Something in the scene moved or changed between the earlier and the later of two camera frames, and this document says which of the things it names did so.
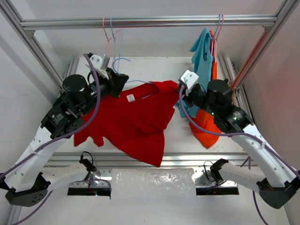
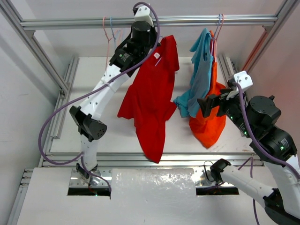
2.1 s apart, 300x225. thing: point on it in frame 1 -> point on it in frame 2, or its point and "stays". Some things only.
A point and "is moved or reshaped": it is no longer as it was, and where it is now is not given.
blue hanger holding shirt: x=220 y=18 stays
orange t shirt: x=203 y=123 stays
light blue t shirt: x=202 y=60 stays
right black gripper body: x=196 y=96 -> x=230 y=108
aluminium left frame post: x=7 y=10 stays
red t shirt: x=134 y=123 is moved or reshaped
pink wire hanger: x=106 y=35 stays
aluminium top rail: x=152 y=23 stays
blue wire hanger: x=114 y=39 stays
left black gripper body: x=119 y=82 -> x=142 y=30
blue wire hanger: x=131 y=81 -> x=159 y=40
